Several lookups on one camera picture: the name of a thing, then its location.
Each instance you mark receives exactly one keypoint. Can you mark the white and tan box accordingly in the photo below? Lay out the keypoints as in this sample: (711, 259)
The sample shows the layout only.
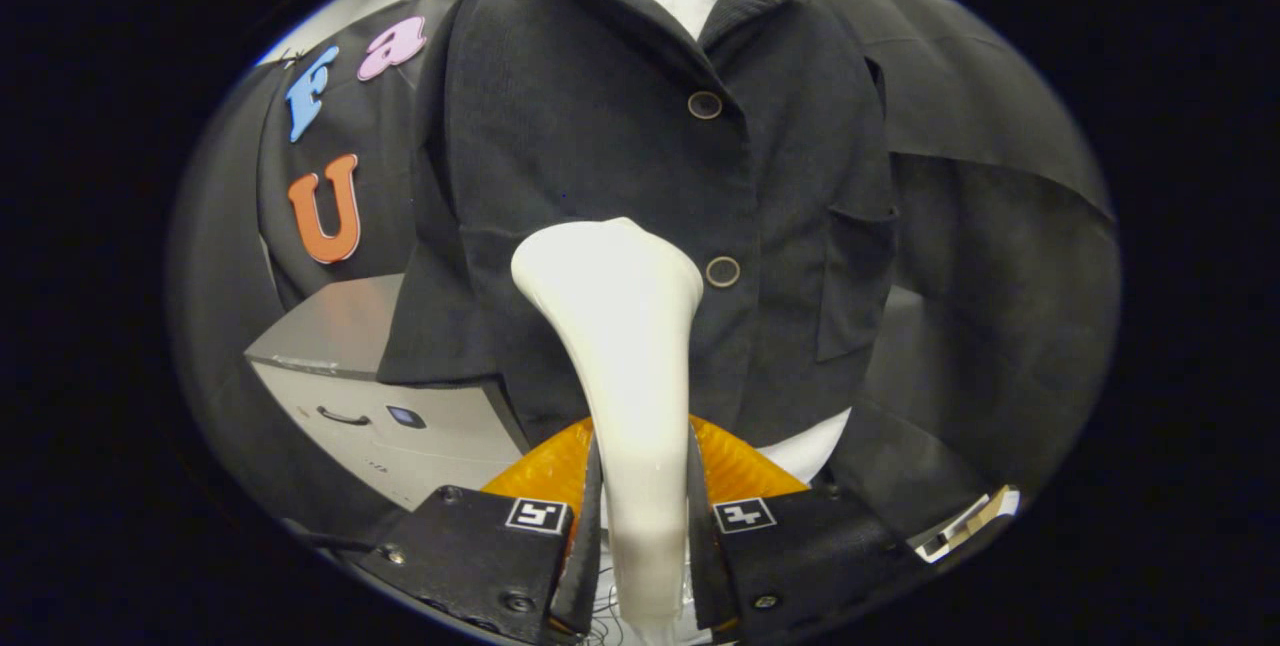
(965, 521)

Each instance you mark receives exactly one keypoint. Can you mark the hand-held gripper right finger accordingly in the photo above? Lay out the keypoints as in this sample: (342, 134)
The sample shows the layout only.
(810, 546)

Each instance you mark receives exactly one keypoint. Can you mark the black backdrop cloth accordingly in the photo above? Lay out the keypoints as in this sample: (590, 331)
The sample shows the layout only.
(1000, 276)

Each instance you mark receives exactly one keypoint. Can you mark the grey cabinet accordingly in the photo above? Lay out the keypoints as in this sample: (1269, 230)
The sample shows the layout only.
(430, 441)

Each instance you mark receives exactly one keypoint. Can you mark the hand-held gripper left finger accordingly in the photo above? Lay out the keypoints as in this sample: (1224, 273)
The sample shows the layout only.
(470, 551)

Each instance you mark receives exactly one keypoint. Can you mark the black jacket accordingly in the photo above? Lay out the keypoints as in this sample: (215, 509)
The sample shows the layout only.
(600, 126)

